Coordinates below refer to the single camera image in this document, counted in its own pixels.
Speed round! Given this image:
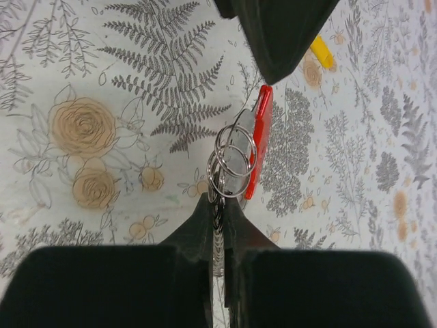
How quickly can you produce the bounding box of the orange tag key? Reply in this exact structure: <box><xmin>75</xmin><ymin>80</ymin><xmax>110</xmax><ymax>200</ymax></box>
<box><xmin>310</xmin><ymin>36</ymin><xmax>335</xmax><ymax>69</ymax></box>

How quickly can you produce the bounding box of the floral table mat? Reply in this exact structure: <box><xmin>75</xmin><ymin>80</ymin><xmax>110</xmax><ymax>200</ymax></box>
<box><xmin>1</xmin><ymin>1</ymin><xmax>436</xmax><ymax>291</ymax></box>

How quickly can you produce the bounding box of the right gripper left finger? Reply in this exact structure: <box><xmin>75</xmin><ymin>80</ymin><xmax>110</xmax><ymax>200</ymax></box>
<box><xmin>1</xmin><ymin>195</ymin><xmax>213</xmax><ymax>327</ymax></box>

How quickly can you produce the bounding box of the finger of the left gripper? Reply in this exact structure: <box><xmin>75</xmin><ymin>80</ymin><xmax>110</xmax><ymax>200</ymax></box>
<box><xmin>214</xmin><ymin>0</ymin><xmax>339</xmax><ymax>85</ymax></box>

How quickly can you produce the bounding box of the red grey key organizer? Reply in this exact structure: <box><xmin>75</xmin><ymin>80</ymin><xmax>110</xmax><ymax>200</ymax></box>
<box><xmin>206</xmin><ymin>85</ymin><xmax>273</xmax><ymax>277</ymax></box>

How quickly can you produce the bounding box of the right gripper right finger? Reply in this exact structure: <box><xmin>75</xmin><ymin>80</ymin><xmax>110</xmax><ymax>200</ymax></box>
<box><xmin>223</xmin><ymin>199</ymin><xmax>432</xmax><ymax>327</ymax></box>

